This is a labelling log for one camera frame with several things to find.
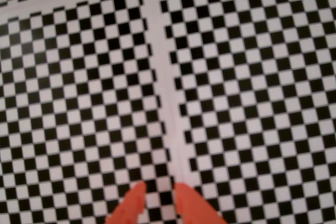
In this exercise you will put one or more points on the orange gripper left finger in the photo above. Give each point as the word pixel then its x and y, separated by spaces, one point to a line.
pixel 131 208

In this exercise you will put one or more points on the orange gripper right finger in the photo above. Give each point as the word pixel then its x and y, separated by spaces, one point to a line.
pixel 194 208

